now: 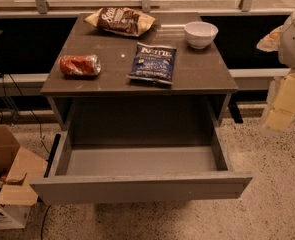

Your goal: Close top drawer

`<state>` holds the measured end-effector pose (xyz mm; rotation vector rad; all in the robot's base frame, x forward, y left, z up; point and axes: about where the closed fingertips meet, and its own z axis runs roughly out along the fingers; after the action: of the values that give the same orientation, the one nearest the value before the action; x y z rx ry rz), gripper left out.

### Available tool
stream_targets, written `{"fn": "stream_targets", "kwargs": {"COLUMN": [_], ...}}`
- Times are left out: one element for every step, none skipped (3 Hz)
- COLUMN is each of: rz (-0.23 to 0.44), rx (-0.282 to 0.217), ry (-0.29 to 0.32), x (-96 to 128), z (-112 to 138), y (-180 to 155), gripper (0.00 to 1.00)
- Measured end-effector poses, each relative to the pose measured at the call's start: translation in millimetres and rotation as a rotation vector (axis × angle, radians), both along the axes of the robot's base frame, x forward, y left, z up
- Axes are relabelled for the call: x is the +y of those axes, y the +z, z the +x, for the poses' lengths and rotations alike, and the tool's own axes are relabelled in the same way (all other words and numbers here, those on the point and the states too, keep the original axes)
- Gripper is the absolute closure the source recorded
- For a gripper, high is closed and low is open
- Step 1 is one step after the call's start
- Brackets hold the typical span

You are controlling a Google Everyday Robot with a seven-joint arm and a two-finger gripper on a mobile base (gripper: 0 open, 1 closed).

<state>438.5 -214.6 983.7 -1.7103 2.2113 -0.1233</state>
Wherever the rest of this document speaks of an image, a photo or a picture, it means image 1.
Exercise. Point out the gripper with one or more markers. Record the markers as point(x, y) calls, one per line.
point(294, 42)

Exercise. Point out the grey drawer cabinet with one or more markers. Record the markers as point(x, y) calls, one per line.
point(199, 72)

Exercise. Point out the blue Kettle chip bag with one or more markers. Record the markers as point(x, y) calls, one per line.
point(153, 63)

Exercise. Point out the crushed red soda can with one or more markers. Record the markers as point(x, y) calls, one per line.
point(80, 65)

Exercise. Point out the grey top drawer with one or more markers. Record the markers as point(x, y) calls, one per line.
point(128, 157)

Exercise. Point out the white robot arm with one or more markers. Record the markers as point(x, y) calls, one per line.
point(282, 40)

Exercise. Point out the white bowl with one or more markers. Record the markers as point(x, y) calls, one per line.
point(200, 34)

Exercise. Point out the brown chip bag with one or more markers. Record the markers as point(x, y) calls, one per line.
point(121, 20)

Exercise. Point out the black power strip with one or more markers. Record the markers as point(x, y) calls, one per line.
point(52, 154)

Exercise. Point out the open cardboard box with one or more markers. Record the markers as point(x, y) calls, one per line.
point(18, 166)

